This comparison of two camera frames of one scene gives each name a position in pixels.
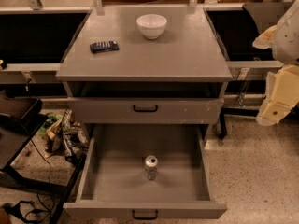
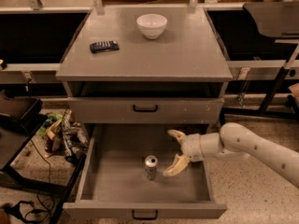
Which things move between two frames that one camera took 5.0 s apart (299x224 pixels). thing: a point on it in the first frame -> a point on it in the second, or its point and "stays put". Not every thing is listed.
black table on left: [21, 117] stays put
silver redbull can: [150, 167] stays put
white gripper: [288, 40] -> [191, 147]
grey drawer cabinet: [156, 67] stays put
